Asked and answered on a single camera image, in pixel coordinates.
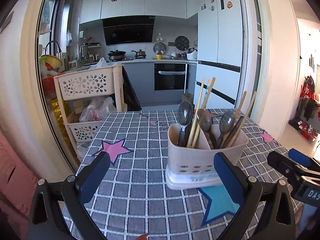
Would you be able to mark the white plastic utensil holder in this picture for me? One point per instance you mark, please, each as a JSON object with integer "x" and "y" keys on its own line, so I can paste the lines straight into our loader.
{"x": 190, "y": 168}

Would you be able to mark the wooden chopstick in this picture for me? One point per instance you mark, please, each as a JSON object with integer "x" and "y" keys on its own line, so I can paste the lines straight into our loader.
{"x": 244, "y": 119}
{"x": 205, "y": 109}
{"x": 235, "y": 118}

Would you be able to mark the chrome kitchen faucet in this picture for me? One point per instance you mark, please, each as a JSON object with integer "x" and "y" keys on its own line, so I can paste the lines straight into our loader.
{"x": 53, "y": 46}

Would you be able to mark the black wok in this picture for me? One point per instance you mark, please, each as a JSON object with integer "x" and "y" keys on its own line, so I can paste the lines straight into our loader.
{"x": 116, "y": 55}

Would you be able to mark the pink plastic stool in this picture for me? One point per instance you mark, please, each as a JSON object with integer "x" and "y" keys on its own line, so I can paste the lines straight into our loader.
{"x": 18, "y": 183}

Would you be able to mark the black built-in oven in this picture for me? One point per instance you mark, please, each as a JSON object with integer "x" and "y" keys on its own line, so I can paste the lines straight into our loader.
{"x": 171, "y": 76}

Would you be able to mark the cream plastic storage trolley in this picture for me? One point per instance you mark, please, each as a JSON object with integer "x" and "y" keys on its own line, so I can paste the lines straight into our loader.
{"x": 76, "y": 90}

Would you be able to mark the white refrigerator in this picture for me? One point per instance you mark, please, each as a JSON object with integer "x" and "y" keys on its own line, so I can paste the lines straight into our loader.
{"x": 219, "y": 50}

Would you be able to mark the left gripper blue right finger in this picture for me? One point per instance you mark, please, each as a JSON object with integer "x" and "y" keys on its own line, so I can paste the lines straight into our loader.
{"x": 277, "y": 220}

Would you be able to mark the black round baking pan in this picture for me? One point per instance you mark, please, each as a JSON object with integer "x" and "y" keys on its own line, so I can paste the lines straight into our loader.
{"x": 182, "y": 43}

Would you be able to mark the cardboard box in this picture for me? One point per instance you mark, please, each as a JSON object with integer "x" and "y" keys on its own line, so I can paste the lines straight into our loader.
{"x": 188, "y": 97}

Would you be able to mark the black range hood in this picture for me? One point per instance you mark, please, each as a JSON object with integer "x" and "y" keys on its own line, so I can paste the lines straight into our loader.
{"x": 128, "y": 29}

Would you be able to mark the yellow bowl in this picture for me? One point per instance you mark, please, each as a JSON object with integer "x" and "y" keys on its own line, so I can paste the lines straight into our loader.
{"x": 159, "y": 56}

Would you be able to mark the white plastic bag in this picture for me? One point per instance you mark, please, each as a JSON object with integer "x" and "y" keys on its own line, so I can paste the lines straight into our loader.
{"x": 98, "y": 109}

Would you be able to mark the grey checked tablecloth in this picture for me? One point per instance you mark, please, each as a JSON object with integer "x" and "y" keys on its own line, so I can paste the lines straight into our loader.
{"x": 133, "y": 197}

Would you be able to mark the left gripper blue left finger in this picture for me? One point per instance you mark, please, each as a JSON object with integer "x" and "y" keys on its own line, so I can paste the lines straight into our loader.
{"x": 46, "y": 220}

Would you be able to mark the golden cooking pot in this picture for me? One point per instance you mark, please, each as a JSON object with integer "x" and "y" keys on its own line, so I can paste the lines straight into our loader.
{"x": 140, "y": 54}

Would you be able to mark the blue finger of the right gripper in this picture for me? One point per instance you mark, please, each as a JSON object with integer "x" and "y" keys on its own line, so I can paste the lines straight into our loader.
{"x": 291, "y": 170}
{"x": 303, "y": 159}

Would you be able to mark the white upper cabinets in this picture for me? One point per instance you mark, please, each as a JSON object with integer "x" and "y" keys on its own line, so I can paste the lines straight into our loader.
{"x": 92, "y": 10}

